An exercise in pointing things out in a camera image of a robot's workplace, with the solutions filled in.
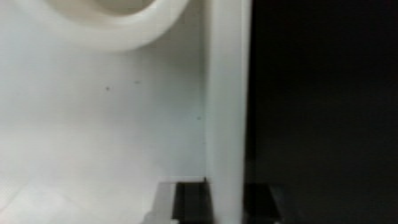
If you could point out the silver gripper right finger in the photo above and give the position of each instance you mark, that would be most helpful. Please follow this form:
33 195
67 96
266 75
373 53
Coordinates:
261 204

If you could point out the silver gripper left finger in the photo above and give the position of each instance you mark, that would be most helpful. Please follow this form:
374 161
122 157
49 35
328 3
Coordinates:
191 208

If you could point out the white square tabletop part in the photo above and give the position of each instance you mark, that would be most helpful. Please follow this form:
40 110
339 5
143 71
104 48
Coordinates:
124 97

